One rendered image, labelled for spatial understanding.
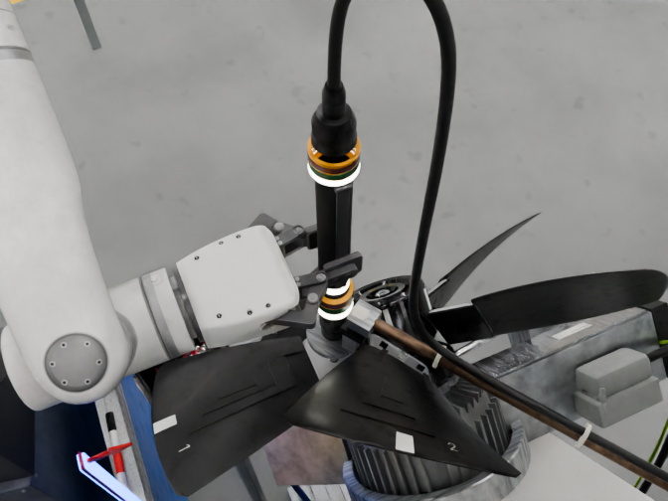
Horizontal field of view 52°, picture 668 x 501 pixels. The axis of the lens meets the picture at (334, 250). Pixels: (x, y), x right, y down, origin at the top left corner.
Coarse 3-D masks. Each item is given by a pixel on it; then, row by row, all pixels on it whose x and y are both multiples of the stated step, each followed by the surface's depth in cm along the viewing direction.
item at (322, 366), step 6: (306, 342) 95; (306, 348) 94; (312, 354) 94; (312, 360) 93; (318, 360) 93; (324, 360) 93; (342, 360) 93; (318, 366) 93; (324, 366) 93; (330, 366) 93; (318, 372) 92; (324, 372) 92; (318, 378) 92
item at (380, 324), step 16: (400, 336) 75; (416, 352) 75; (432, 352) 74; (448, 368) 74; (480, 384) 72; (512, 400) 71; (544, 416) 70; (592, 448) 69; (624, 464) 68; (656, 480) 67
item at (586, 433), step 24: (336, 0) 42; (432, 0) 38; (336, 24) 43; (336, 48) 45; (336, 72) 47; (432, 168) 49; (432, 192) 52; (432, 216) 55; (456, 360) 72; (504, 384) 71; (576, 432) 69; (624, 456) 67
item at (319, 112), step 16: (336, 96) 49; (320, 112) 51; (336, 112) 50; (352, 112) 51; (320, 128) 51; (336, 128) 51; (352, 128) 52; (320, 144) 52; (336, 144) 52; (352, 144) 53; (320, 320) 81; (336, 320) 79; (336, 336) 83
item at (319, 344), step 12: (360, 300) 77; (372, 312) 77; (348, 324) 77; (360, 324) 76; (372, 324) 76; (312, 336) 84; (348, 336) 78; (360, 336) 77; (312, 348) 84; (324, 348) 84; (336, 348) 84; (348, 348) 83
